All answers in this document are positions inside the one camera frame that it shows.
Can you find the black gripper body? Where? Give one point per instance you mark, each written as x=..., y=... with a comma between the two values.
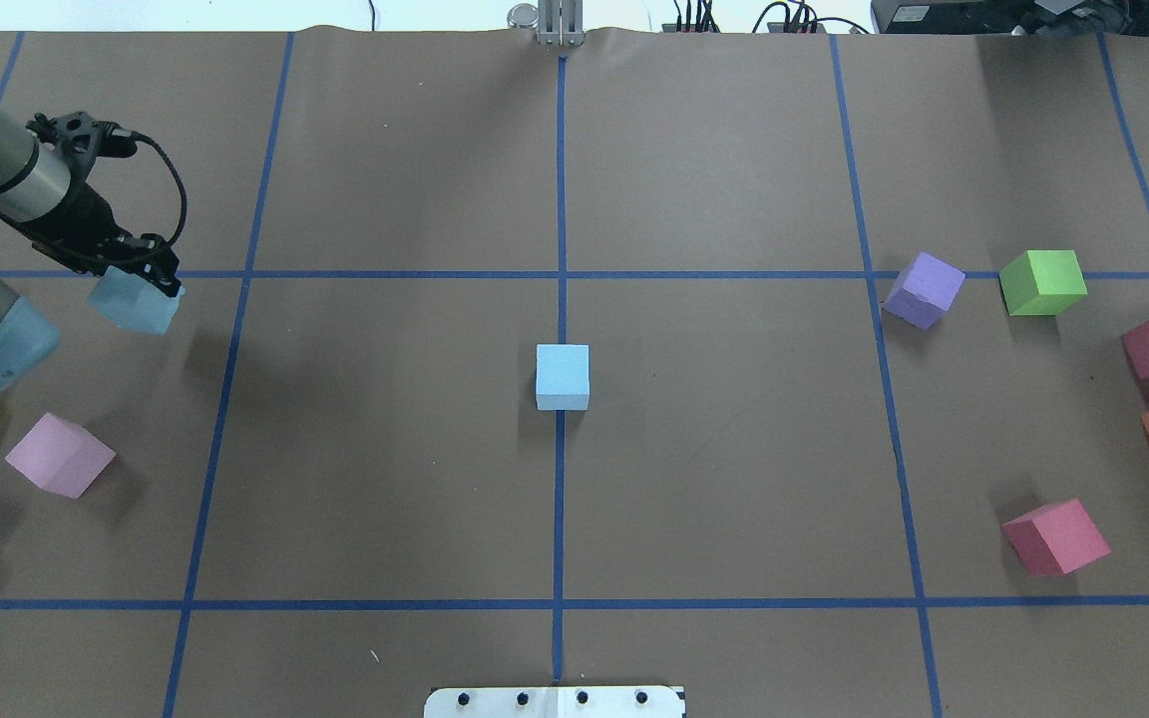
x=84, y=220

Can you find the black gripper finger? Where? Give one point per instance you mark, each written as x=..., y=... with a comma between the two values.
x=160, y=266

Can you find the light blue handled foam block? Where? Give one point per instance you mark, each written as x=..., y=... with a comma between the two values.
x=563, y=377

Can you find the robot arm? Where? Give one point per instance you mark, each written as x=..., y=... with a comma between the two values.
x=49, y=204

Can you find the pink lilac foam block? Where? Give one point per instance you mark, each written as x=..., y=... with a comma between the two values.
x=60, y=457

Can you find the purple foam block near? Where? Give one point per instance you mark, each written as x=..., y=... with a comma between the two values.
x=924, y=291

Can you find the green foam block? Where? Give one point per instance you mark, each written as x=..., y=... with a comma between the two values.
x=1042, y=282

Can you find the red pink foam block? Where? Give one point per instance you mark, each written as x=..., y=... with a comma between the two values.
x=1056, y=539

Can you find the aluminium frame post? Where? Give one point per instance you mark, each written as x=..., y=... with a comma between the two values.
x=560, y=23

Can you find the white pedestal column base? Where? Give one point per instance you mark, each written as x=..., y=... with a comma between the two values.
x=558, y=701

